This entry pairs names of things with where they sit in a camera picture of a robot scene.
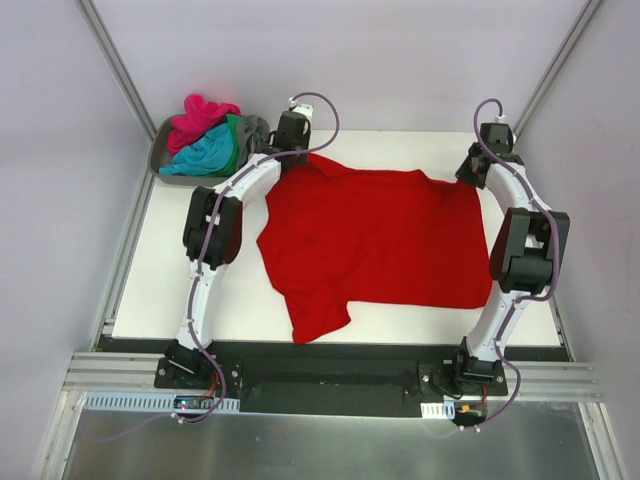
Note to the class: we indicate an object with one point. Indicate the aluminium corner post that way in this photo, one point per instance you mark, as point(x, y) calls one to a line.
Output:
point(109, 50)
point(585, 17)

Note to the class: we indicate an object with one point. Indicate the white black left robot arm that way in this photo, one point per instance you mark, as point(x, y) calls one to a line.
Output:
point(212, 237)

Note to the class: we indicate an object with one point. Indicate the green t shirt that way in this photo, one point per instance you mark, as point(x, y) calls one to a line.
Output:
point(228, 136)

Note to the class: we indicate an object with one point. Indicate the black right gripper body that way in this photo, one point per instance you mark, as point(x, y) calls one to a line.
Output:
point(470, 170)

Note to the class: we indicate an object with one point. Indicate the left aluminium corner post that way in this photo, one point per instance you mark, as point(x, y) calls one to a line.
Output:
point(109, 50)

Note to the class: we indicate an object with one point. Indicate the grey t shirt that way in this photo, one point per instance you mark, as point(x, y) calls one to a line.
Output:
point(252, 132)

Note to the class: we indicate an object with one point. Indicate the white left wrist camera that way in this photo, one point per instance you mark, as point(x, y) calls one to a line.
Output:
point(304, 109)

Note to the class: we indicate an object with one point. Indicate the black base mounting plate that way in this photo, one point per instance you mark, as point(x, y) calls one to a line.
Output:
point(368, 401)

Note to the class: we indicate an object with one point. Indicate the red t shirt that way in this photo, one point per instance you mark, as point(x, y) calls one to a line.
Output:
point(337, 235)

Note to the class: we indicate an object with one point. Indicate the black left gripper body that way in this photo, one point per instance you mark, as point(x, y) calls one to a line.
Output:
point(292, 156)

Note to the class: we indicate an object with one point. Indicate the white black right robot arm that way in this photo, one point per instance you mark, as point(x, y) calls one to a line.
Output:
point(524, 263)

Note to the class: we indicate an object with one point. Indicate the pink t shirt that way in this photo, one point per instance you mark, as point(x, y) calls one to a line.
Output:
point(199, 117)

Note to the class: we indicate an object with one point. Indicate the cyan t shirt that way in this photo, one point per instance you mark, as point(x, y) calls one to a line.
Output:
point(201, 158)

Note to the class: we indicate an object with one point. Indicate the right aluminium corner post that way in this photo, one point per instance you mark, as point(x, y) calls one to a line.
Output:
point(585, 17)

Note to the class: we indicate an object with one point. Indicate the grey plastic laundry tray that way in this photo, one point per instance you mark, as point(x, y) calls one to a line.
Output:
point(159, 156)

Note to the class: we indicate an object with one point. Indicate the white right cable duct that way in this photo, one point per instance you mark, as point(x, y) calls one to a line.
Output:
point(444, 410)

